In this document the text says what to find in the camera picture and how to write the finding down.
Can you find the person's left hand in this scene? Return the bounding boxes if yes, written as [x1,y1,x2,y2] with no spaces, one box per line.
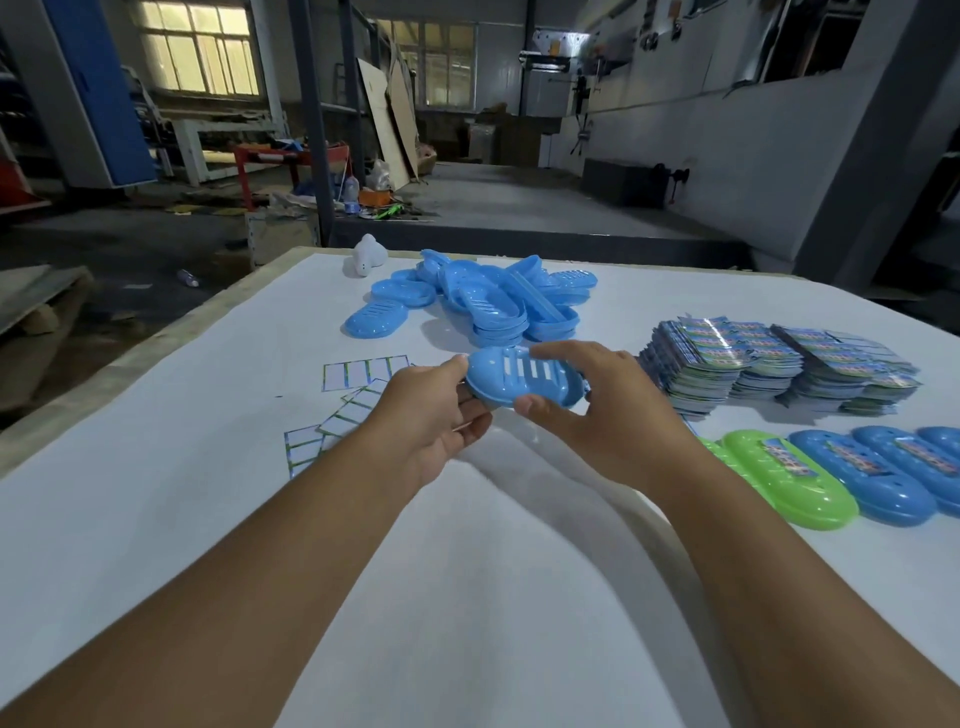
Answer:
[359,353,494,493]

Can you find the person's right hand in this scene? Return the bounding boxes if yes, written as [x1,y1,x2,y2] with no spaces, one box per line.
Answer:
[513,339,703,496]

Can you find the fanned backing sheets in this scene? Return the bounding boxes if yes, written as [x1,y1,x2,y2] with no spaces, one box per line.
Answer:
[318,378,390,440]

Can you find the blue plastic box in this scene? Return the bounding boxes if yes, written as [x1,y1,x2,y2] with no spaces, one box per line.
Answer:
[788,428,939,528]
[464,344,588,411]
[918,425,960,466]
[853,425,960,519]

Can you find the green-edged sticker sheet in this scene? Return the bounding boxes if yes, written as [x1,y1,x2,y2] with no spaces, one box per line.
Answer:
[322,354,412,394]

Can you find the stacks of colourful sticker sheets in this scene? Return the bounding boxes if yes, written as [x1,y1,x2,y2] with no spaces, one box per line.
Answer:
[638,314,922,419]

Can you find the white backing sheet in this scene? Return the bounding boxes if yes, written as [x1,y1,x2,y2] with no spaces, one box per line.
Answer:
[284,423,325,480]

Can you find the pile of blue soap dishes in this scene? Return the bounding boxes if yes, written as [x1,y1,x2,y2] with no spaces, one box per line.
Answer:
[342,248,600,350]

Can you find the green soap dish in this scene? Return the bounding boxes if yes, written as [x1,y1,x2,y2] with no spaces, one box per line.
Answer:
[719,428,859,532]

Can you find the person's left forearm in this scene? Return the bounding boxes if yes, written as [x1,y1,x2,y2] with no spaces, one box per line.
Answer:
[0,442,429,728]

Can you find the person's right forearm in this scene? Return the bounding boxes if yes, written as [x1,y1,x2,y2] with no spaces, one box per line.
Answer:
[652,449,960,728]

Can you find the black box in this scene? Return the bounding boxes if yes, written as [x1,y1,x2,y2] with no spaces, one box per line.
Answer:
[582,158,671,209]

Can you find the small white plastic figure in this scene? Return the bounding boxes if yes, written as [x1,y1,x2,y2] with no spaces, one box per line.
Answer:
[353,233,390,278]

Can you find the pale wooden crate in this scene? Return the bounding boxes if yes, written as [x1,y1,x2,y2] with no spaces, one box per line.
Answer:
[245,212,322,269]

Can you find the pale leaning plywood board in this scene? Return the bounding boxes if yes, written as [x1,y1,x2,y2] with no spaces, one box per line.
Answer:
[356,58,412,191]

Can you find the brown leaning board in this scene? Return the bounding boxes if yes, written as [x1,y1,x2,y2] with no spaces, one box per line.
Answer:
[386,50,421,179]

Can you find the red metal table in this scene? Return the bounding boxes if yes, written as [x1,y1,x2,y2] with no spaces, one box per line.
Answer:
[233,143,352,211]

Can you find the silver machine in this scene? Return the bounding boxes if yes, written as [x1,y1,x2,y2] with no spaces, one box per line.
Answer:
[519,29,592,119]

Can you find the grey slanted pillar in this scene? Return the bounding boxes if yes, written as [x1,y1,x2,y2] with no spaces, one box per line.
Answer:
[794,0,960,294]

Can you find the wide window with grid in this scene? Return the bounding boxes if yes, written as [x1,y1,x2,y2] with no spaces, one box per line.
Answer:
[378,22,478,110]

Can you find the wooden pallet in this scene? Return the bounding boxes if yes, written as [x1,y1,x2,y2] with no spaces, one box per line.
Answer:
[0,264,95,339]

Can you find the large bright window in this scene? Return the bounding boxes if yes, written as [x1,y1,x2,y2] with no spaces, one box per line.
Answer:
[138,3,262,97]

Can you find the blue and white machine cabinet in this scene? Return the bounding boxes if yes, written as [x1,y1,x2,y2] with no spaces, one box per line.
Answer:
[41,0,159,189]

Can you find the thick dark steel post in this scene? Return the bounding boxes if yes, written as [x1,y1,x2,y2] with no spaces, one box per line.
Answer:
[288,0,337,249]

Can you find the thin dark steel post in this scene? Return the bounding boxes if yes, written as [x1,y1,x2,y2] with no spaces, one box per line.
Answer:
[338,0,367,185]

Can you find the white metal workbench frame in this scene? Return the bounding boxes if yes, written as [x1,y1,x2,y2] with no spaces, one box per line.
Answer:
[153,110,288,187]

